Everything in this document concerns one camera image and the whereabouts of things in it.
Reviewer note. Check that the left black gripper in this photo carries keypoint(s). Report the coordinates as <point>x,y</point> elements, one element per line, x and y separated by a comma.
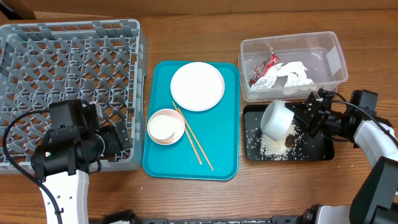
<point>114,145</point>

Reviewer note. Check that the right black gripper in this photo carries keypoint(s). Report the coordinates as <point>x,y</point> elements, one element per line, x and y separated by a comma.
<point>315,111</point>

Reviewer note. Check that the grey ceramic bowl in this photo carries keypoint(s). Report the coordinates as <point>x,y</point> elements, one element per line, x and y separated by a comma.
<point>276,120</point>

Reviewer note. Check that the white napkin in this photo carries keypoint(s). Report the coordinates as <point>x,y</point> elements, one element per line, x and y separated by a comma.
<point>283,75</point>

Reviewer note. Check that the pile of white rice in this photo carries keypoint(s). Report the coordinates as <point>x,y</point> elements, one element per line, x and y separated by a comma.
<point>260,147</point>

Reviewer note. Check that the red snack wrapper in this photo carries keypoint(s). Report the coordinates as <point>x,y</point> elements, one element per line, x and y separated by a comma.
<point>261,70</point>

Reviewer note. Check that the white paper cup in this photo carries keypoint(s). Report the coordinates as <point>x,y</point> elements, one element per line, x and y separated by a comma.
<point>162,128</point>

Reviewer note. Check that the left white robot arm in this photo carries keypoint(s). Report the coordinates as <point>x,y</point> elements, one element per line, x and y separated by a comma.
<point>62,161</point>

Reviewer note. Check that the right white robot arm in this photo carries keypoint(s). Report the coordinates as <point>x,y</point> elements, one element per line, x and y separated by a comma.
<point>360,125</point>

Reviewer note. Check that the black waste tray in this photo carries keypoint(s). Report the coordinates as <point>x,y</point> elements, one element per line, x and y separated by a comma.
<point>318,148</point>

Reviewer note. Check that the clear plastic bin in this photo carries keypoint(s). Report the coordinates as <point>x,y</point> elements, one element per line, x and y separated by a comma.
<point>320,53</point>

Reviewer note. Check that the small pink-rimmed saucer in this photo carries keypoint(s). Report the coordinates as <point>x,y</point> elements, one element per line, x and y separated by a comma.
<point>178,124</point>

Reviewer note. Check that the left wooden chopstick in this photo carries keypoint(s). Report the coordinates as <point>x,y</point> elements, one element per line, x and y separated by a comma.
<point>188,135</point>

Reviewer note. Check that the wooden chopstick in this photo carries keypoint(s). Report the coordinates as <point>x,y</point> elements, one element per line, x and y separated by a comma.
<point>188,135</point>
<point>196,140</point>

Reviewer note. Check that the right wooden chopstick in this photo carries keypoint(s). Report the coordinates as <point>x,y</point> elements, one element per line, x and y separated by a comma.
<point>196,140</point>

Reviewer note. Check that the grey plastic dish rack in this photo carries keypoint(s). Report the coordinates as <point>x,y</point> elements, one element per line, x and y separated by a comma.
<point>100,61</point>

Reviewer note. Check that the large white plate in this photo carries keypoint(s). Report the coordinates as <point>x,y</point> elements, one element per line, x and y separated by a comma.
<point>197,86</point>

